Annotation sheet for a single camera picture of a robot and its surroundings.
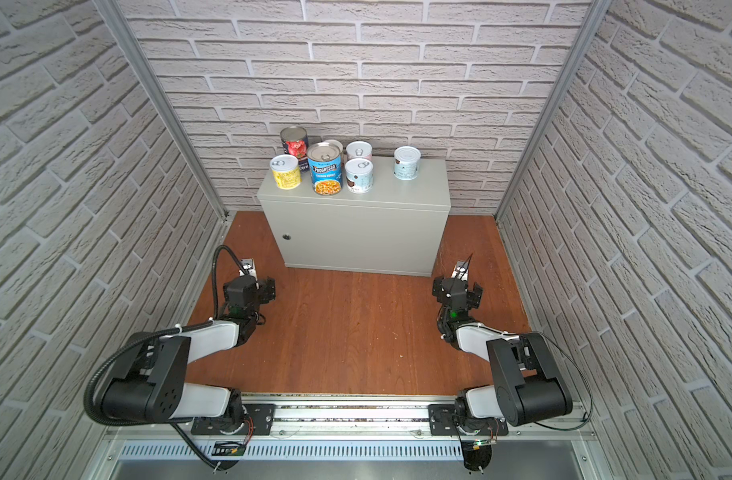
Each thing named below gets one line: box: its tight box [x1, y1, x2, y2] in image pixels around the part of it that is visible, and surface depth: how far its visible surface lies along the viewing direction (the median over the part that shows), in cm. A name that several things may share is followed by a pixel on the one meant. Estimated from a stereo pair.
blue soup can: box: [307, 142, 343, 196], surface depth 74 cm
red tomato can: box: [280, 126, 310, 172], surface depth 79 cm
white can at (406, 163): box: [393, 146, 421, 181], surface depth 81 cm
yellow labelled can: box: [270, 154, 302, 190], surface depth 78 cm
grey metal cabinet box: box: [257, 157, 451, 277], surface depth 83 cm
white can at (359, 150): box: [346, 140, 373, 161], surface depth 83 cm
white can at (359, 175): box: [345, 158, 374, 195], surface depth 78 cm
